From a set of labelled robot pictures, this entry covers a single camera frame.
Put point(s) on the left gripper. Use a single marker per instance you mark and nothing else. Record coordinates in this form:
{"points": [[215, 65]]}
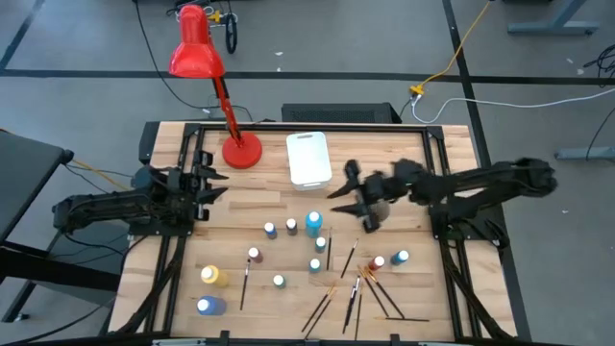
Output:
{"points": [[188, 192]]}

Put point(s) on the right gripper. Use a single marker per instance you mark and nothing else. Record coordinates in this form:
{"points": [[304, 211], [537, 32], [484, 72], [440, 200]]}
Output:
{"points": [[375, 192]]}

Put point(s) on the small teal paint bottle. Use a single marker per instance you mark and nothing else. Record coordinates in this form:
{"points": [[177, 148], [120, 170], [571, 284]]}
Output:
{"points": [[320, 246], [314, 265]]}

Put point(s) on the thin black paintbrush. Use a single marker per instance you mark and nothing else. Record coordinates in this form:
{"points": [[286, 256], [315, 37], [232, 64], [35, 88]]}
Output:
{"points": [[349, 259], [329, 252], [245, 286], [358, 317], [408, 319]]}

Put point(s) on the small black paint bottle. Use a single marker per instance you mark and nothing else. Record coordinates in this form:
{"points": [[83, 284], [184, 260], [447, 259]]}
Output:
{"points": [[291, 228]]}

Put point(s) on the small red paint bottle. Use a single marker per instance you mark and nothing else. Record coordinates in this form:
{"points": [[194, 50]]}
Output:
{"points": [[375, 264]]}

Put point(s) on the small navy paint bottle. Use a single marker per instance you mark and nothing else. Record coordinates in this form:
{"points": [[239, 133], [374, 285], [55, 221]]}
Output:
{"points": [[271, 232]]}

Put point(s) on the small blue paint bottle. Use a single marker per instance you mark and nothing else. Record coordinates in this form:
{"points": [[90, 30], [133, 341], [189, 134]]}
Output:
{"points": [[396, 259]]}

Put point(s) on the small maroon paint bottle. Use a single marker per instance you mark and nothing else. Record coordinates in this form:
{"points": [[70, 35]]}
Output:
{"points": [[256, 255]]}

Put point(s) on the large yellow paint bottle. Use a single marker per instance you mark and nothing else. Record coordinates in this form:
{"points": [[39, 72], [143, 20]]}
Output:
{"points": [[218, 278]]}

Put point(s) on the black paintbrush gold ferrule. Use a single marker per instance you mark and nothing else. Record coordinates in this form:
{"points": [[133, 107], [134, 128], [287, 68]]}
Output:
{"points": [[386, 295], [317, 309], [374, 293], [321, 313]]}

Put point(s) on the small green paint bottle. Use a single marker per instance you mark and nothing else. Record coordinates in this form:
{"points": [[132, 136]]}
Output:
{"points": [[279, 282]]}

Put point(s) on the large blue paint bottle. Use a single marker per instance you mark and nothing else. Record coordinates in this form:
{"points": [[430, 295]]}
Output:
{"points": [[215, 306]]}

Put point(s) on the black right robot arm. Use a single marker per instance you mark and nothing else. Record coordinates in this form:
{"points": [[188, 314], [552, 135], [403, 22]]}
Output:
{"points": [[480, 180]]}

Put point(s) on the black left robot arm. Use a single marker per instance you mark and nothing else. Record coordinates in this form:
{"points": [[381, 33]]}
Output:
{"points": [[105, 204]]}

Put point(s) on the beige cup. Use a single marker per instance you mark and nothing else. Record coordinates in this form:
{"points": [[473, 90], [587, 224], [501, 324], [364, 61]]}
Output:
{"points": [[384, 212]]}

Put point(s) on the white plastic bin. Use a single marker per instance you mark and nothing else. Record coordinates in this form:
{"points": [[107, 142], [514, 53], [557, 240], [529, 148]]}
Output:
{"points": [[310, 161]]}

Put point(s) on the black perforated case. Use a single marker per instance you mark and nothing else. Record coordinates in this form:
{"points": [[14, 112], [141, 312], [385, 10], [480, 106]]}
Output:
{"points": [[336, 113]]}

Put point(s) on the black paintbrush silver ferrule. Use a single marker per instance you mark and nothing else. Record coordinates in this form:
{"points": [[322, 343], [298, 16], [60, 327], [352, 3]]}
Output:
{"points": [[354, 303], [351, 305]]}

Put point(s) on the red desk lamp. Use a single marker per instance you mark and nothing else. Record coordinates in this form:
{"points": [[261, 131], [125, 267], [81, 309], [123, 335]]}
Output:
{"points": [[197, 53]]}

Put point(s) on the black wheel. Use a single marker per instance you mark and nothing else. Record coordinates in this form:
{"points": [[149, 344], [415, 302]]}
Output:
{"points": [[231, 33]]}

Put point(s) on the small yellow fitting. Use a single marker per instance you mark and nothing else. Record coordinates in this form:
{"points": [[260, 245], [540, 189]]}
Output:
{"points": [[215, 17]]}

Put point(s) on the black side table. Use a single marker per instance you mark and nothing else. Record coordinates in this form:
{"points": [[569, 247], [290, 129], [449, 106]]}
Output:
{"points": [[24, 178]]}

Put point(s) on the grey metal desk foot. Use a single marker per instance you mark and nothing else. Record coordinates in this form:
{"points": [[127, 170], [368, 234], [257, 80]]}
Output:
{"points": [[586, 153], [552, 26]]}

